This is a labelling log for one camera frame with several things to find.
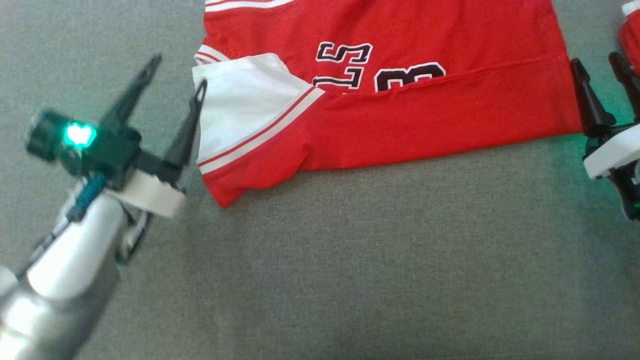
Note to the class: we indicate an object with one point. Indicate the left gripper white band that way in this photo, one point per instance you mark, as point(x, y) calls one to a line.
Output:
point(150, 192)

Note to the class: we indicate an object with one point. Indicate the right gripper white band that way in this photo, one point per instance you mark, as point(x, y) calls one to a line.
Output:
point(612, 152)

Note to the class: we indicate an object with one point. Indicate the red jersey white sleeves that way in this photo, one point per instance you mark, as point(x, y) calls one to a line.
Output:
point(425, 120)

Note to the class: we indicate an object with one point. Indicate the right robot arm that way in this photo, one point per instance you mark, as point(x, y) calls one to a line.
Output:
point(631, 192)

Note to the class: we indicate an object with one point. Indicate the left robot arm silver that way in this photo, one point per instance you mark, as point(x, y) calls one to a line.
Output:
point(65, 275)

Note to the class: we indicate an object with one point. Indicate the large grey sofa seat cushion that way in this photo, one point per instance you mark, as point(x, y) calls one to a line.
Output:
point(350, 275)

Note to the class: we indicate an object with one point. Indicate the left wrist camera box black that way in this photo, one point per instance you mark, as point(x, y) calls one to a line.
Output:
point(50, 140)

